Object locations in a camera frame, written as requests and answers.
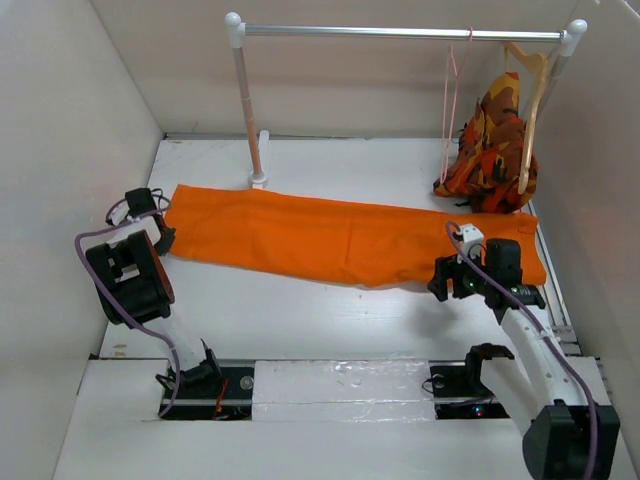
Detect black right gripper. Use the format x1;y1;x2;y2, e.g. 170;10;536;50
425;245;494;301

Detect orange trousers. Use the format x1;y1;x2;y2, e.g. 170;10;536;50
165;184;547;288

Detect pink wire hanger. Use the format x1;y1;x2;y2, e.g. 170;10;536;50
439;27;474;184

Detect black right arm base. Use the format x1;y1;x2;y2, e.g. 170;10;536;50
422;361;509;420

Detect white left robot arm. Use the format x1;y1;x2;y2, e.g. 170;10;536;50
77;188;224;397

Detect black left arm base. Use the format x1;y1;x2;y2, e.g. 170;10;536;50
162;363;255;421

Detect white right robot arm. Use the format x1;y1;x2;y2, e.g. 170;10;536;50
428;226;620;479

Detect wooden hanger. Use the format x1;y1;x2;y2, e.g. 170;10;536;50
503;42;549;195

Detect orange camouflage garment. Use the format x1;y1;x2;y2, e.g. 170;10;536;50
433;72;538;214

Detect white clothes rack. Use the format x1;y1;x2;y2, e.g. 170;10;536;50
224;12;588;189

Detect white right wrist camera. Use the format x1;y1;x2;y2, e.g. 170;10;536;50
458;224;484;259

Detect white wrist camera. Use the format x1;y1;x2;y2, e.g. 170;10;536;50
105;200;129;226
458;224;484;259

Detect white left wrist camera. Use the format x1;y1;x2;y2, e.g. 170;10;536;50
105;200;129;226

